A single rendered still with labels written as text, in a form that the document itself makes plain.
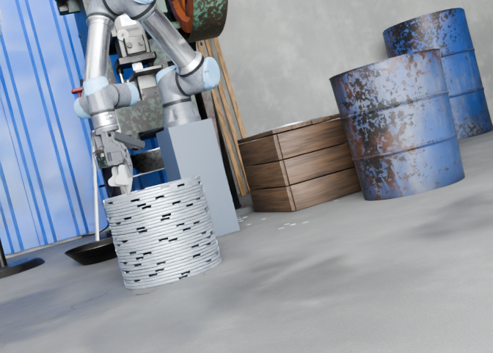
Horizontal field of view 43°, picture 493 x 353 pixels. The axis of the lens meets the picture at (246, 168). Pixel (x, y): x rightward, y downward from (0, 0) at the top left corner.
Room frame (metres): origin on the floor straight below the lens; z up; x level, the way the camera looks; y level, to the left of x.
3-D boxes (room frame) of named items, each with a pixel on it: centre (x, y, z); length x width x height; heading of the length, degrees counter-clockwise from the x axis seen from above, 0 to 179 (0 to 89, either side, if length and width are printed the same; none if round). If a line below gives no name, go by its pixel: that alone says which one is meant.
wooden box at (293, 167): (2.82, -0.24, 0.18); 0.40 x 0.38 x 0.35; 22
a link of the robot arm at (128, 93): (2.01, 0.35, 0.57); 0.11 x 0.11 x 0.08; 59
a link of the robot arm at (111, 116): (1.92, 0.38, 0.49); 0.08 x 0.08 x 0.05
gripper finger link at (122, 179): (1.90, 0.37, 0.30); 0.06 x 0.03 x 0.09; 133
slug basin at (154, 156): (3.21, 0.41, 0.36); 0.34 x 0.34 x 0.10
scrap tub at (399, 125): (2.36, -0.60, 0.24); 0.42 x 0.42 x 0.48
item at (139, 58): (3.21, 0.41, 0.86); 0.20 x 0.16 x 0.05; 107
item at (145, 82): (3.04, 0.36, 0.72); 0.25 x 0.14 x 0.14; 17
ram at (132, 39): (3.17, 0.40, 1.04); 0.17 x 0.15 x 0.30; 17
